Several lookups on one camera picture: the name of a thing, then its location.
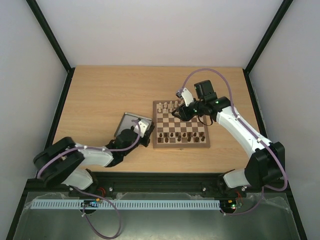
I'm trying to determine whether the metal tin tray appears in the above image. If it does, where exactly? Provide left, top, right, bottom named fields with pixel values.
left=114, top=112, right=153, bottom=142

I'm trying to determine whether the wooden chess board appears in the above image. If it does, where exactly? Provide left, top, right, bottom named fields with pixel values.
left=152, top=100, right=211, bottom=149

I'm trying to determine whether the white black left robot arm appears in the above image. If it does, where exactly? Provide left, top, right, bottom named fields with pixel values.
left=33, top=118, right=155, bottom=193

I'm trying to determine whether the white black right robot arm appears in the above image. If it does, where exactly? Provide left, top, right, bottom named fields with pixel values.
left=172, top=80, right=286, bottom=196

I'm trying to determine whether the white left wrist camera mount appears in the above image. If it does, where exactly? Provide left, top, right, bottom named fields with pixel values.
left=133, top=119, right=150, bottom=138

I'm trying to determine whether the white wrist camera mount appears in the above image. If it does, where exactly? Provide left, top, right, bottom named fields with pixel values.
left=133, top=119, right=150, bottom=138
left=176, top=87, right=194, bottom=107

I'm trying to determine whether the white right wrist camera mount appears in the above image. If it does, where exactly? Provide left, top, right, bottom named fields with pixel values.
left=176, top=87, right=194, bottom=107

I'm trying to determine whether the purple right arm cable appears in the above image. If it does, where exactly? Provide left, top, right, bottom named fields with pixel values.
left=182, top=68, right=290, bottom=217

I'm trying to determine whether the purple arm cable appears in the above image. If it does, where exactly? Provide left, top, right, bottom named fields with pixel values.
left=36, top=118, right=123, bottom=238
left=182, top=68, right=290, bottom=217

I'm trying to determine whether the light blue slotted cable duct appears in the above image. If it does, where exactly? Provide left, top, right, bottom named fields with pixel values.
left=30, top=199, right=221, bottom=211

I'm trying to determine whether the black aluminium frame rail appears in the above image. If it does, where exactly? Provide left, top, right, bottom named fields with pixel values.
left=24, top=172, right=291, bottom=198

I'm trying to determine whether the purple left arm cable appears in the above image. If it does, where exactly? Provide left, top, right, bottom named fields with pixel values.
left=36, top=118, right=123, bottom=238

